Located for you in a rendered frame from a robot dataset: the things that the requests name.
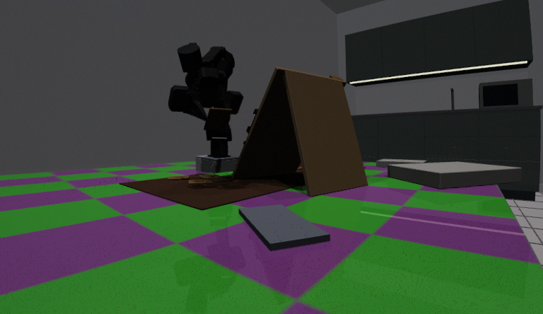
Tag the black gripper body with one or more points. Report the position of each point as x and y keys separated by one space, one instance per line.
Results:
x=207 y=96

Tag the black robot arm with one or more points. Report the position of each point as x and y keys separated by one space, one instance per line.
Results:
x=212 y=71

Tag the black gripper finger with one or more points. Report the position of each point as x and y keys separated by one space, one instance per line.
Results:
x=227 y=101
x=192 y=106

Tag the brown a-frame board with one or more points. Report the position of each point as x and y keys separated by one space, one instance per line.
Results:
x=304 y=119

